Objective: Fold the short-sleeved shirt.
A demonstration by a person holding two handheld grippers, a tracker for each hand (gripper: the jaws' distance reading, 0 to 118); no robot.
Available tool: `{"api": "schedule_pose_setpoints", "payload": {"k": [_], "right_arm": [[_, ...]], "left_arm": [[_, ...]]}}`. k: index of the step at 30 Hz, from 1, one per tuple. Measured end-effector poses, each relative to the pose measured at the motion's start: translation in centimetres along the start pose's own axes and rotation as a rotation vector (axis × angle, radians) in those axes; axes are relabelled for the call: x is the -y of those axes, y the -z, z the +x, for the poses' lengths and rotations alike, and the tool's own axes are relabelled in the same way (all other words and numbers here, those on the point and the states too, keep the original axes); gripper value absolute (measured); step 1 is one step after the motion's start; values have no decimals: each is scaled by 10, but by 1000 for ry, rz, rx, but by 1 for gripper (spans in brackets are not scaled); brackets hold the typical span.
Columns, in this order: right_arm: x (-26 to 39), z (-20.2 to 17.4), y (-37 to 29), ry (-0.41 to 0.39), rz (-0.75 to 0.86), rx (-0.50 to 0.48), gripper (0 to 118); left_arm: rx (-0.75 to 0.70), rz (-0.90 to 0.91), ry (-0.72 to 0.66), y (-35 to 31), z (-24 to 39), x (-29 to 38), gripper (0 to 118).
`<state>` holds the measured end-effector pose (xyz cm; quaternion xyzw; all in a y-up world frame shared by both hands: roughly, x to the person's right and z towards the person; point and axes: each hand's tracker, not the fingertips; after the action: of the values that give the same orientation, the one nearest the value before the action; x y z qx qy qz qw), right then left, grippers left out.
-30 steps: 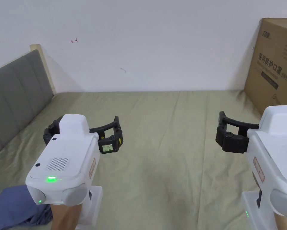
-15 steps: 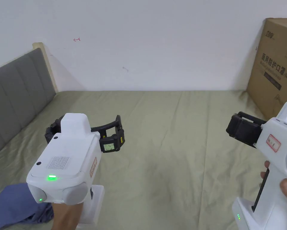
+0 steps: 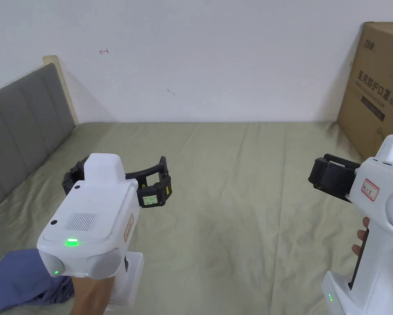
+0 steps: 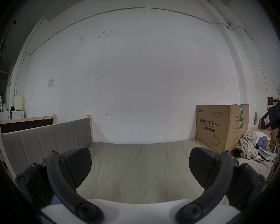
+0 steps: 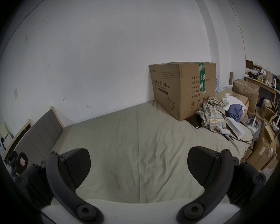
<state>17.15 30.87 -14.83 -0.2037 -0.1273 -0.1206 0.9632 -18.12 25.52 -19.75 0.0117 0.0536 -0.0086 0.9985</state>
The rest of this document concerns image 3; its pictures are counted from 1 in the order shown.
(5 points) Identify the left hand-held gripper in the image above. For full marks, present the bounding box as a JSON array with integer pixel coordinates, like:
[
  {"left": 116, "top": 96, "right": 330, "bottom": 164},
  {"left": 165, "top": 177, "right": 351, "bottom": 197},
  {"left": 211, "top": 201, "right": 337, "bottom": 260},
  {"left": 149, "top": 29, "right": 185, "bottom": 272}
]
[{"left": 36, "top": 153, "right": 172, "bottom": 304}]

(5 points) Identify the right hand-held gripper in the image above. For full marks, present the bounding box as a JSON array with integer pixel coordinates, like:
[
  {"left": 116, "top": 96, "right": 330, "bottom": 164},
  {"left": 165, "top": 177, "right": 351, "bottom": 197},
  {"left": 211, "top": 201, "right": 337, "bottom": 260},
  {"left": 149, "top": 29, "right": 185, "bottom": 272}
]
[{"left": 308, "top": 134, "right": 393, "bottom": 315}]

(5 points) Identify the person's right hand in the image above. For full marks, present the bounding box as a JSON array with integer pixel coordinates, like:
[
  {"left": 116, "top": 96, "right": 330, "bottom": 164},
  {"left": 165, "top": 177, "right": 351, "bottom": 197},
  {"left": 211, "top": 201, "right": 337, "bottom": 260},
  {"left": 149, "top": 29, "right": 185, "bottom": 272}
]
[{"left": 352, "top": 216, "right": 370, "bottom": 259}]

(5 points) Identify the person's left hand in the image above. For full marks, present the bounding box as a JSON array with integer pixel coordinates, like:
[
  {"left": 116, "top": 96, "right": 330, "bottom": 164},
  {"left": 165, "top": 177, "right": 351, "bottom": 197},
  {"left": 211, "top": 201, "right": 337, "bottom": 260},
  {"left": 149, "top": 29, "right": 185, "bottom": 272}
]
[{"left": 71, "top": 276, "right": 116, "bottom": 315}]

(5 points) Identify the grey padded headboard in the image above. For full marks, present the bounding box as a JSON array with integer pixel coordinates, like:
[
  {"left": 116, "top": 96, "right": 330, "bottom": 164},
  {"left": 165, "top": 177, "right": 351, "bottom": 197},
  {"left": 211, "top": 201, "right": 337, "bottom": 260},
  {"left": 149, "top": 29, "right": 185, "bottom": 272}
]
[{"left": 0, "top": 55, "right": 79, "bottom": 215}]

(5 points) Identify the bed with pale green sheet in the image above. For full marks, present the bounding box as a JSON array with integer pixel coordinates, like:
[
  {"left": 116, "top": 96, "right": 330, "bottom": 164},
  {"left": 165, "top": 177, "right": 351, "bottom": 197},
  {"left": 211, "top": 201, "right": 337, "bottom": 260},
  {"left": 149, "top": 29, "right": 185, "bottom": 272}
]
[{"left": 0, "top": 122, "right": 393, "bottom": 315}]

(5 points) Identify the blue garment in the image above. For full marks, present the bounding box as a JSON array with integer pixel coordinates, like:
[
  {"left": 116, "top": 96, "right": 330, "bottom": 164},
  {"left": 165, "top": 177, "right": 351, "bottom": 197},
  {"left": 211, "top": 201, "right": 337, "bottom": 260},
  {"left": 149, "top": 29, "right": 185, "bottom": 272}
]
[{"left": 0, "top": 248, "right": 75, "bottom": 315}]

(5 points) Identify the brown cardboard carton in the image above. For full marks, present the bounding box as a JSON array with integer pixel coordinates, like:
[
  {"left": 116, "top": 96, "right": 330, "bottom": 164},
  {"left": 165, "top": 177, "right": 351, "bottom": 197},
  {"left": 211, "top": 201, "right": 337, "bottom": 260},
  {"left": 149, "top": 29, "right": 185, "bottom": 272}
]
[{"left": 337, "top": 21, "right": 393, "bottom": 161}]

